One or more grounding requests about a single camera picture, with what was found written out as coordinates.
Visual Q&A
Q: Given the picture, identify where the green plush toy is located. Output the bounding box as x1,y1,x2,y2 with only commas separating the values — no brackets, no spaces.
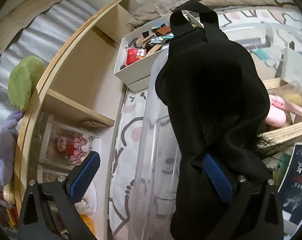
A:
7,55,46,112

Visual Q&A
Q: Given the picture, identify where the bunny print blanket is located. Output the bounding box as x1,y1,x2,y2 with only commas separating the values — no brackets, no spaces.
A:
109,7,302,239

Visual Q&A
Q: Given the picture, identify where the grey curtain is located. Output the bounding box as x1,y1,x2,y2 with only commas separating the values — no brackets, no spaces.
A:
0,0,97,124

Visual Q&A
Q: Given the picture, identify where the doll in clear case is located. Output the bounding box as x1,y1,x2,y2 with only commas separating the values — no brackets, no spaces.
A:
39,114,101,170

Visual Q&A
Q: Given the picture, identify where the plywood wooden block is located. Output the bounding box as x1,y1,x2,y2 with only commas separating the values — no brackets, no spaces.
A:
258,78,302,154

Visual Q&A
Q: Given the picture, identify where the purple plush toy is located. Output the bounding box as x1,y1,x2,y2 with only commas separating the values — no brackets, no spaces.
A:
0,111,24,186

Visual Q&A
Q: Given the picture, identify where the white box of clutter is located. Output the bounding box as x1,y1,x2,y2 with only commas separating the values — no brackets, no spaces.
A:
114,14,173,93

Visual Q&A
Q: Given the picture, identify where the black cloth bag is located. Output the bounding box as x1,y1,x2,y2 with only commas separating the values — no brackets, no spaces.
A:
155,0,271,239

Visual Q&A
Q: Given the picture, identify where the wooden bedside shelf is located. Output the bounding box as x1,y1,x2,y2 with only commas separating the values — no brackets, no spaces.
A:
13,0,142,215

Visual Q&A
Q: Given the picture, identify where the pink round mirror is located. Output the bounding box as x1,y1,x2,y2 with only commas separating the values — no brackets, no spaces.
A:
264,94,302,127

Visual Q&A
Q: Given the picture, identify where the clear plastic storage bin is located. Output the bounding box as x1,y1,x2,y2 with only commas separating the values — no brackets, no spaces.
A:
128,22,302,240

